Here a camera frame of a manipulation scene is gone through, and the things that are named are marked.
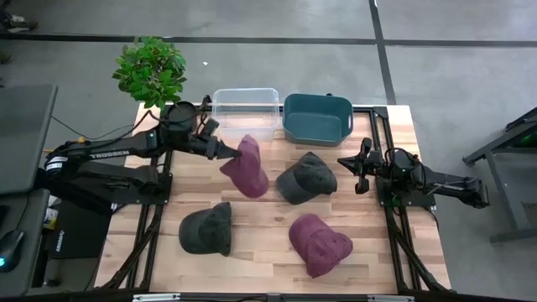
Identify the clear plastic bin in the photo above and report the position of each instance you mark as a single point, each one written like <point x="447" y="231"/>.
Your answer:
<point x="245" y="109"/>

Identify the neighbouring metal frame table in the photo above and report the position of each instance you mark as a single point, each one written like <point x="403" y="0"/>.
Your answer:
<point x="499" y="184"/>

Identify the black Trossen box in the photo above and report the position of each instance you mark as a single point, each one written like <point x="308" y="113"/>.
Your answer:
<point x="79" y="239"/>

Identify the black computer mouse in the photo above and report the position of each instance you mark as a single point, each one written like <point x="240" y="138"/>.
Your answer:
<point x="10" y="249"/>

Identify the teal plastic bin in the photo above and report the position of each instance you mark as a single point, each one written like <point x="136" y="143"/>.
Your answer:
<point x="316" y="126"/>

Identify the potted green plant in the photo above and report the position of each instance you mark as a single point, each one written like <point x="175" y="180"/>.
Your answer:
<point x="151" y="71"/>

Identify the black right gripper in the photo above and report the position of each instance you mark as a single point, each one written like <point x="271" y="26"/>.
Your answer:
<point x="364" y="168"/>

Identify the dark grey baseball cap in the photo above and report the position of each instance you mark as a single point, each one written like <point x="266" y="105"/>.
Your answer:
<point x="205" y="230"/>
<point x="306" y="178"/>

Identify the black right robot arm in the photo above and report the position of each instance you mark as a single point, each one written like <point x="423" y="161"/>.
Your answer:
<point x="453" y="184"/>

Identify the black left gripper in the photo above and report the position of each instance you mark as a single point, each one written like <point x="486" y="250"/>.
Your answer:
<point x="203" y="147"/>

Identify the maroon baseball cap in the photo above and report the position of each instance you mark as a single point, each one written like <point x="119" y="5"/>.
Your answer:
<point x="247" y="172"/>
<point x="319" y="245"/>

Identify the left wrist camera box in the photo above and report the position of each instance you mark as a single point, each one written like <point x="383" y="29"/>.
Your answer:
<point x="211" y="126"/>

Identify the grey side desk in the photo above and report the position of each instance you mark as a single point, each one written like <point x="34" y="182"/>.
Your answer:
<point x="25" y="134"/>

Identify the silver aluminium bracket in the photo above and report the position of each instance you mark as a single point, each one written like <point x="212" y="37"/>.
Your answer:
<point x="390" y="298"/>
<point x="157" y="297"/>

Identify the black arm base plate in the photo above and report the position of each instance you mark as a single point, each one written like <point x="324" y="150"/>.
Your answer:
<point x="423" y="201"/>
<point x="163" y="197"/>

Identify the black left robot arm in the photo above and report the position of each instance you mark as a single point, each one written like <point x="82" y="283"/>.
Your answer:
<point x="105" y="153"/>

